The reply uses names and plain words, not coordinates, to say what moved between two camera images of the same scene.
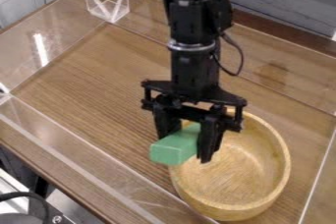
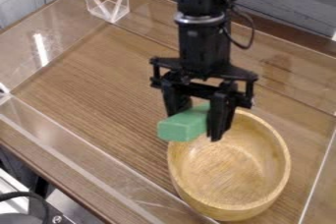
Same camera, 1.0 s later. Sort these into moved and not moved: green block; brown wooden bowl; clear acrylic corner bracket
Moved: green block
Not moved: clear acrylic corner bracket; brown wooden bowl
